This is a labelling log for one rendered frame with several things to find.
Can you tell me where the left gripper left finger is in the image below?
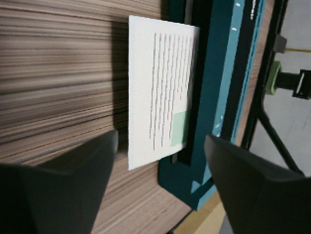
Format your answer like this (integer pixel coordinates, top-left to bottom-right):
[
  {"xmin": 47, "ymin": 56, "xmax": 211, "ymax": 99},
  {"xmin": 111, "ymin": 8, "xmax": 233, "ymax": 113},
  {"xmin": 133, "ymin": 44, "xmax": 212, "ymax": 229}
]
[{"xmin": 0, "ymin": 130, "xmax": 118, "ymax": 234}]

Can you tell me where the white sheet of paper with printed lines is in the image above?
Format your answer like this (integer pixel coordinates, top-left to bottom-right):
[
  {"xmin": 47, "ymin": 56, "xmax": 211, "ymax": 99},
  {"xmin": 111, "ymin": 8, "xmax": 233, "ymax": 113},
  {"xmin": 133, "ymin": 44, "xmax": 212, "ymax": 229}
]
[{"xmin": 129, "ymin": 16, "xmax": 201, "ymax": 170}]

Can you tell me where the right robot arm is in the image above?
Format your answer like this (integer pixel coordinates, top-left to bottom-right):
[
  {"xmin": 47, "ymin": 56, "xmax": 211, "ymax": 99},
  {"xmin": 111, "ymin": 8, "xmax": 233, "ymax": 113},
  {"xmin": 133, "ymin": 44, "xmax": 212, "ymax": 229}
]
[{"xmin": 273, "ymin": 68, "xmax": 311, "ymax": 100}]

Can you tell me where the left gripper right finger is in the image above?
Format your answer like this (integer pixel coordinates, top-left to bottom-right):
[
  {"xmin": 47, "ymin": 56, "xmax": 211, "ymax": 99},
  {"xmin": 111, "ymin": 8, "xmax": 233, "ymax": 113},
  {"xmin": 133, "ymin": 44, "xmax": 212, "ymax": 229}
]
[{"xmin": 204, "ymin": 134, "xmax": 311, "ymax": 234}]

